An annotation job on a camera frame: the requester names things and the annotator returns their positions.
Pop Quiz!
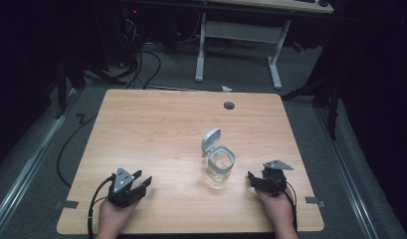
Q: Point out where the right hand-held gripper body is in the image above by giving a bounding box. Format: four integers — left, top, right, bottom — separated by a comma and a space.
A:
261, 159, 295, 199

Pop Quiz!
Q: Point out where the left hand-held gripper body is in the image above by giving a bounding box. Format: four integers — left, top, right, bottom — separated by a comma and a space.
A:
106, 166, 141, 209

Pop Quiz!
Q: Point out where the clear jar with grey lid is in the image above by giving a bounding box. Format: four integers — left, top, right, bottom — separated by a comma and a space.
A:
201, 127, 237, 190

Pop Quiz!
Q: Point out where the person's right hand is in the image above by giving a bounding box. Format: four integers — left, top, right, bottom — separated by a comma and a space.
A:
255, 187, 298, 233

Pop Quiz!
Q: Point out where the person's left hand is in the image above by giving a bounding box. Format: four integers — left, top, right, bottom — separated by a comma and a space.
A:
97, 197, 141, 232

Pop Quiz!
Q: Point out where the grey tape strip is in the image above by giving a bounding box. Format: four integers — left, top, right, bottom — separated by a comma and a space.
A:
305, 196, 326, 209
55, 199, 80, 210

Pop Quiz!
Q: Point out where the black metal stand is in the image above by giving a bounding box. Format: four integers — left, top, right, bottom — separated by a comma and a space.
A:
54, 59, 88, 120
280, 74, 343, 141

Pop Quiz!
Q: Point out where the dark computer tower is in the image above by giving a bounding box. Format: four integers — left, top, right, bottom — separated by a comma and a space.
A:
91, 4, 140, 68

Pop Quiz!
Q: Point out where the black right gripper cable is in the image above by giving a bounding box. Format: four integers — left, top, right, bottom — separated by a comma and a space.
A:
267, 172, 299, 233

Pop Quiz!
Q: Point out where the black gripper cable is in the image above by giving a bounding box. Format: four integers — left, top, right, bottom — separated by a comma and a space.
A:
87, 174, 116, 239
267, 172, 299, 233

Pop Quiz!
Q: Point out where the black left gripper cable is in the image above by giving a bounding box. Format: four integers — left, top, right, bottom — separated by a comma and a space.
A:
87, 174, 116, 239

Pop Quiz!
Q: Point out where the black floor cable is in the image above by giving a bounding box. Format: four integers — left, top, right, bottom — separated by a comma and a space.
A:
56, 113, 100, 189

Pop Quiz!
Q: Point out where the grey metal floor rail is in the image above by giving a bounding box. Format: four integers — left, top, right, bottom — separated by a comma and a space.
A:
0, 89, 78, 233
313, 106, 380, 239

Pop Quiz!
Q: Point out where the bundle of black cables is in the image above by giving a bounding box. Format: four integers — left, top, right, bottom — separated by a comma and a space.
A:
122, 13, 163, 91

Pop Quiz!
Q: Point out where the white frame desk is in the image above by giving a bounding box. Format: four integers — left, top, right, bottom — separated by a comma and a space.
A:
119, 0, 334, 91

